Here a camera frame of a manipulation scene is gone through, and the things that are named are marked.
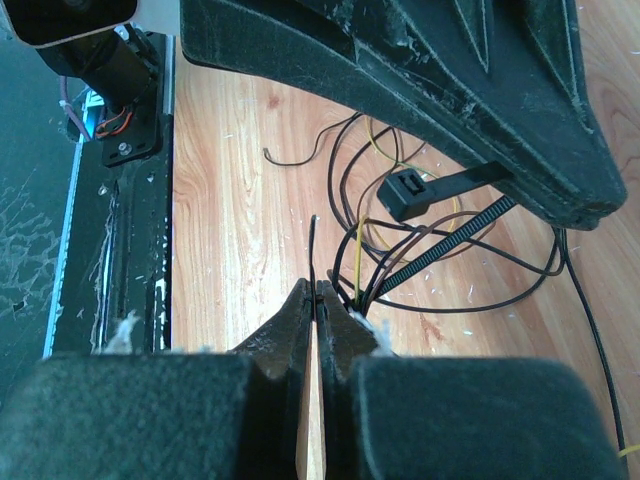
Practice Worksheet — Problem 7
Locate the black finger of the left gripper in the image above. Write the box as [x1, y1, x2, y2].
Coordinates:
[180, 0, 627, 230]

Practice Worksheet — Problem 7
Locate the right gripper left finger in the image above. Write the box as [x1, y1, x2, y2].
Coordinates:
[1, 279, 311, 479]

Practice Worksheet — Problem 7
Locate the thin brown yellow wire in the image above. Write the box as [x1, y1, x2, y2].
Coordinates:
[352, 117, 640, 459]

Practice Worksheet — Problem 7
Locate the black wire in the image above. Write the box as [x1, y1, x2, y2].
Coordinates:
[262, 112, 629, 451]

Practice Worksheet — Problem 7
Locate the grey slotted cable duct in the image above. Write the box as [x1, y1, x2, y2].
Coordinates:
[42, 89, 106, 359]

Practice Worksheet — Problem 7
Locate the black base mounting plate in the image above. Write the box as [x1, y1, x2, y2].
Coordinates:
[52, 29, 175, 355]

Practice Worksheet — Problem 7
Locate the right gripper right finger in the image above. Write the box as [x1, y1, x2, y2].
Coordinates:
[316, 281, 625, 479]

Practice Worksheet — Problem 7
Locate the black zip tie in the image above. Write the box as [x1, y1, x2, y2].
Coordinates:
[351, 162, 515, 313]

